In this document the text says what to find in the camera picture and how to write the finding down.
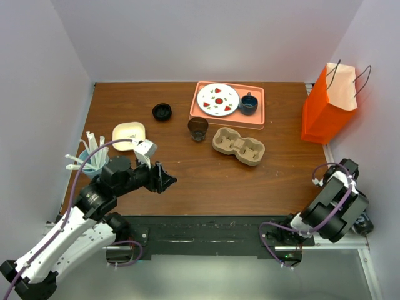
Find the pink serving tray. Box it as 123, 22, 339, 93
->
189, 81, 265, 130

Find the orange paper bag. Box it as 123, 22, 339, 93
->
301, 61, 372, 144

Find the beige pulp cup carrier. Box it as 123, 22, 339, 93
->
212, 127, 265, 166

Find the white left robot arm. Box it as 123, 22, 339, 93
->
1, 156, 177, 299

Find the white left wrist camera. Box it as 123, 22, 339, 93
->
133, 139, 158, 169

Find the cream square bowl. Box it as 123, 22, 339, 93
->
112, 122, 146, 152

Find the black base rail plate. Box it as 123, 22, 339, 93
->
92, 214, 316, 262

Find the white watermelon pattern plate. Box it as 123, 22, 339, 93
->
196, 83, 240, 118

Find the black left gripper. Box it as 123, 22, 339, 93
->
116, 154, 178, 197

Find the dark blue ceramic mug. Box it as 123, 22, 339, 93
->
239, 92, 258, 116

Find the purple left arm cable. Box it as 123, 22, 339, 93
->
0, 139, 141, 300

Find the light blue straw cup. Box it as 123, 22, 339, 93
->
82, 155, 109, 178

